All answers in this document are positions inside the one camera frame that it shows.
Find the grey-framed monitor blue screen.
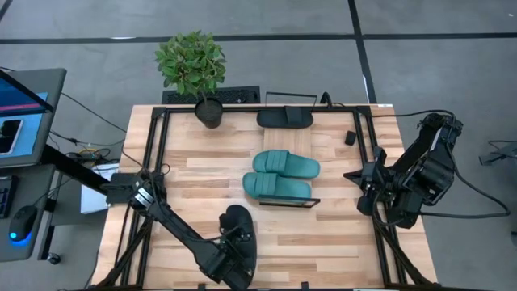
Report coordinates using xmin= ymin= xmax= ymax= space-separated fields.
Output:
xmin=0 ymin=67 xmax=68 ymax=169

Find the tangled cable bundle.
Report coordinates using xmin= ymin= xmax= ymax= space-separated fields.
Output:
xmin=64 ymin=147 xmax=111 ymax=163

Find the grey side desk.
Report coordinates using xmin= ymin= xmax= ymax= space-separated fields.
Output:
xmin=0 ymin=163 xmax=57 ymax=263

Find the white paper sheet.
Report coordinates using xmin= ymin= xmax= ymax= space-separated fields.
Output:
xmin=79 ymin=163 xmax=119 ymax=215

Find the wooden shelf with black frame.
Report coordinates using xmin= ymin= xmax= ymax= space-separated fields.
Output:
xmin=258 ymin=91 xmax=322 ymax=209

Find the long black floor cable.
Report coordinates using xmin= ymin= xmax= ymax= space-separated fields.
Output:
xmin=59 ymin=91 xmax=128 ymax=133

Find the black rubber slide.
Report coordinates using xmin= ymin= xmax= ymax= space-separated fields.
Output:
xmin=220 ymin=204 xmax=259 ymax=290
xmin=255 ymin=105 xmax=315 ymax=130

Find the green rubber slide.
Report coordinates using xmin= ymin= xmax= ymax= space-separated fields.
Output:
xmin=252 ymin=149 xmax=322 ymax=180
xmin=242 ymin=171 xmax=313 ymax=200

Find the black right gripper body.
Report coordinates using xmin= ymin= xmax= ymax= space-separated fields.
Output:
xmin=362 ymin=145 xmax=401 ymax=198

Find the green potted plant black pot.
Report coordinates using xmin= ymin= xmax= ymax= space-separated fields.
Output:
xmin=153 ymin=30 xmax=227 ymax=129

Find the black desk support beam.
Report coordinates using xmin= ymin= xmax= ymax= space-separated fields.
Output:
xmin=40 ymin=144 xmax=110 ymax=193

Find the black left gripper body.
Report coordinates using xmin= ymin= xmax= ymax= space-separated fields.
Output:
xmin=200 ymin=238 xmax=254 ymax=290

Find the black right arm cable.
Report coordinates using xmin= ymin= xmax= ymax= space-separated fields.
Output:
xmin=321 ymin=91 xmax=511 ymax=220

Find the grey stand with cables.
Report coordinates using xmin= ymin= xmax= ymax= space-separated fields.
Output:
xmin=486 ymin=139 xmax=517 ymax=178

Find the black computer mouse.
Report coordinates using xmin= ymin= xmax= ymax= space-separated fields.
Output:
xmin=8 ymin=205 xmax=38 ymax=243

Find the black keyboard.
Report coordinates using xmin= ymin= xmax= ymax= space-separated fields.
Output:
xmin=161 ymin=85 xmax=262 ymax=105
xmin=0 ymin=175 xmax=17 ymax=219

